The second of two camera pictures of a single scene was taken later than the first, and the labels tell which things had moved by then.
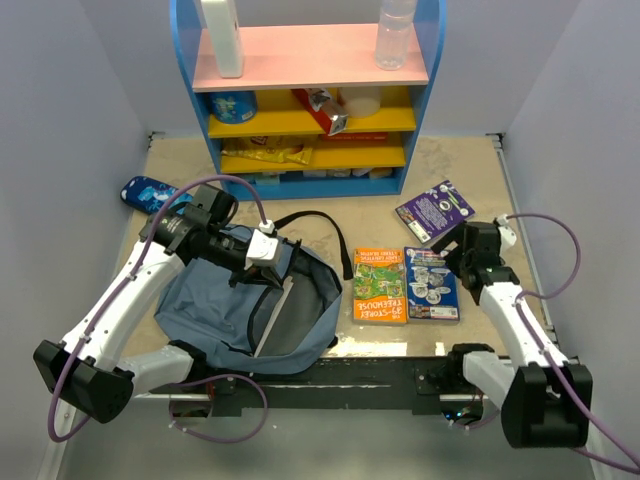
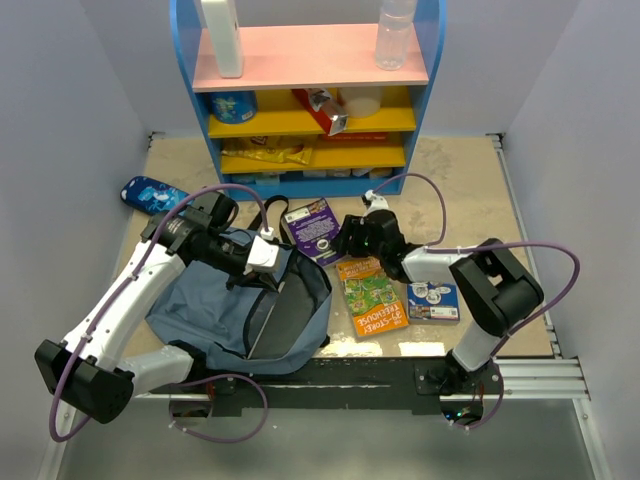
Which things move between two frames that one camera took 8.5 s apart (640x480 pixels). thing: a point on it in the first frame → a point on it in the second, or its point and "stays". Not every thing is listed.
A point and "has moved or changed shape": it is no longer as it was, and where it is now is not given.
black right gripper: (456, 235) → (351, 227)
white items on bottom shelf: (274, 178) stays
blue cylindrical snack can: (233, 107) stays
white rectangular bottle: (227, 38) stays
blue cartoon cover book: (432, 286) stays
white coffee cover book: (288, 284) → (262, 314)
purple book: (435, 212) → (312, 229)
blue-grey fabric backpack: (258, 328) stays
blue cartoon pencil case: (148, 196) stays
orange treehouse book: (379, 286) has moved or changed shape
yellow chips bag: (273, 148) stays
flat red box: (353, 137) stays
